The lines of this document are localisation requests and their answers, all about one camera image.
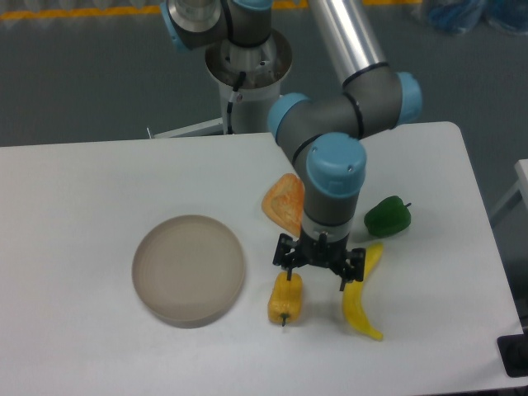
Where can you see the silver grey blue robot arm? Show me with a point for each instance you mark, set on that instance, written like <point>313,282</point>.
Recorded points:
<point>321,139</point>

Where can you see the orange pepper half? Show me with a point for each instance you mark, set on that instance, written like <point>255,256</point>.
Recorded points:
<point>284,203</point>

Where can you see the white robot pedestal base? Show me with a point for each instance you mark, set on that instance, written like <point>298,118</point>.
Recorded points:
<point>249,82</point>

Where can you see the white furniture at right edge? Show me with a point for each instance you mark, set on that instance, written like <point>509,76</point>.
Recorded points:
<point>515,195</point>

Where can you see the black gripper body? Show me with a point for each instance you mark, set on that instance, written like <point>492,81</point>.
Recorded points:
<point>320,252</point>

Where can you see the black device at table edge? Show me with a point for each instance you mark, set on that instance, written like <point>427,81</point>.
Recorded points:
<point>513,352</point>

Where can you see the beige round plate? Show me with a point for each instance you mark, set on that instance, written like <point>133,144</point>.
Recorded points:
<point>189,270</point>

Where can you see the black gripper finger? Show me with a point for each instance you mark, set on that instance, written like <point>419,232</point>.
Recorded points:
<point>288,255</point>
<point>351,267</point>

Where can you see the green bell pepper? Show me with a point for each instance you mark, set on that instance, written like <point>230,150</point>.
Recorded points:
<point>388,218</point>

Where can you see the yellow banana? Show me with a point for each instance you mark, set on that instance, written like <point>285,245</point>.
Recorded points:
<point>352,305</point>

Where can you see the blue plastic bags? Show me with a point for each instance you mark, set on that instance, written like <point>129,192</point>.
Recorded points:
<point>460,17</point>

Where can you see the yellow bell pepper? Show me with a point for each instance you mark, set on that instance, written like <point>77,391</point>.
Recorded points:
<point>285,303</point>

